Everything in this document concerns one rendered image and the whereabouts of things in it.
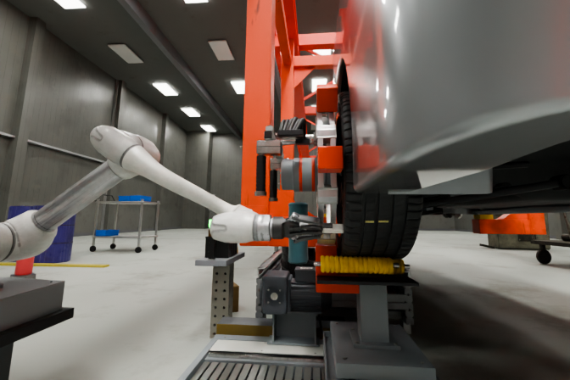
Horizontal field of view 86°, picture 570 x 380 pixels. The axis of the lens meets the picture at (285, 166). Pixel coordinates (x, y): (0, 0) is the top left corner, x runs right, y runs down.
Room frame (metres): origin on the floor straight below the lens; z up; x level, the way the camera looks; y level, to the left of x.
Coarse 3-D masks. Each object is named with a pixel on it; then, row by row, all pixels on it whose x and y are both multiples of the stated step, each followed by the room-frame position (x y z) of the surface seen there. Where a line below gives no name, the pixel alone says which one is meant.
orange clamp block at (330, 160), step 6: (318, 150) 0.89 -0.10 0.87; (324, 150) 0.89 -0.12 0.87; (330, 150) 0.88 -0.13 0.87; (336, 150) 0.88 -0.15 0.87; (342, 150) 0.88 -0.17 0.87; (318, 156) 0.89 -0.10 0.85; (324, 156) 0.89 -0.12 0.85; (330, 156) 0.88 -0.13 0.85; (336, 156) 0.88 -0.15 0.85; (342, 156) 0.88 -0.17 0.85; (318, 162) 0.89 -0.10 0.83; (324, 162) 0.89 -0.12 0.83; (330, 162) 0.88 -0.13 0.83; (336, 162) 0.88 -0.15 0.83; (342, 162) 0.88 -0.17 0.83; (318, 168) 0.89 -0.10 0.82; (324, 168) 0.89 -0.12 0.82; (330, 168) 0.89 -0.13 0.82; (336, 168) 0.89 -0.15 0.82; (342, 168) 0.88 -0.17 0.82
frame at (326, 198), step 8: (328, 112) 1.07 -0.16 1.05; (320, 120) 1.02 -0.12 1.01; (328, 120) 1.06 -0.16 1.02; (320, 128) 0.98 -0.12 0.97; (328, 128) 0.98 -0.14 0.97; (320, 136) 0.98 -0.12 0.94; (328, 136) 0.97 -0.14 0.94; (336, 136) 0.97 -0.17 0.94; (320, 144) 0.98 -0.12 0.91; (320, 176) 0.98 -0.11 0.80; (336, 176) 0.97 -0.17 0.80; (320, 184) 0.98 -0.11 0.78; (336, 184) 0.97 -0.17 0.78; (320, 192) 0.98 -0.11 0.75; (328, 192) 0.97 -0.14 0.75; (336, 192) 0.97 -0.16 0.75; (320, 200) 0.99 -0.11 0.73; (328, 200) 0.99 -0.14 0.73; (336, 200) 0.98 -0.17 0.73; (320, 208) 1.01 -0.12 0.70; (328, 208) 1.43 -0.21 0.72; (336, 208) 1.01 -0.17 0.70; (320, 216) 1.04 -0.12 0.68; (328, 216) 1.40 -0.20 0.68; (320, 240) 1.12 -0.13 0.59; (328, 240) 1.12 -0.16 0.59
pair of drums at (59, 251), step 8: (8, 208) 4.83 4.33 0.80; (16, 208) 4.76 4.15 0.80; (24, 208) 4.77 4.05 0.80; (32, 208) 4.83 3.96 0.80; (40, 208) 4.53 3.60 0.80; (8, 216) 4.79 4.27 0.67; (72, 216) 4.81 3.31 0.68; (64, 224) 4.70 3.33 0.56; (72, 224) 4.84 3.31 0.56; (64, 232) 4.71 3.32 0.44; (72, 232) 4.87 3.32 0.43; (56, 240) 4.63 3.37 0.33; (64, 240) 4.73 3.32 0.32; (72, 240) 4.91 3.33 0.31; (48, 248) 4.58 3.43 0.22; (56, 248) 4.64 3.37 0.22; (64, 248) 4.74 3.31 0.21; (40, 256) 4.54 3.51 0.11; (48, 256) 4.58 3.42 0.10; (56, 256) 4.65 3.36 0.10; (64, 256) 4.76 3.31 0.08
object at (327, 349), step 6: (324, 336) 1.42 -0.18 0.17; (330, 336) 1.48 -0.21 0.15; (324, 342) 1.36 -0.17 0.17; (330, 342) 1.42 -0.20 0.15; (324, 348) 1.30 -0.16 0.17; (330, 348) 1.36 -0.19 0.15; (324, 354) 1.27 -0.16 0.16; (330, 354) 1.30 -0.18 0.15; (324, 360) 1.29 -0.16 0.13; (330, 360) 1.24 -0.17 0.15; (324, 366) 1.30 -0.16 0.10; (330, 366) 1.20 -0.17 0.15; (330, 372) 1.16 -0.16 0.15; (330, 378) 1.12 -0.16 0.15; (336, 378) 1.12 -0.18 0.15; (342, 378) 1.09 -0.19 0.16; (438, 378) 1.07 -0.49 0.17
